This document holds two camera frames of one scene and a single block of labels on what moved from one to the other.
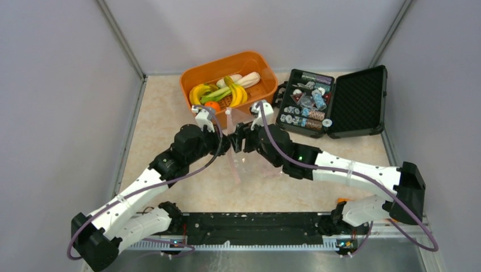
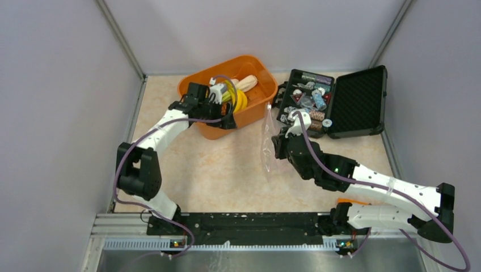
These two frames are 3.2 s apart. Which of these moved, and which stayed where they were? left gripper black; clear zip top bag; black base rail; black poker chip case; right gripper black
Moved: left gripper black; clear zip top bag; right gripper black
Stayed: black poker chip case; black base rail
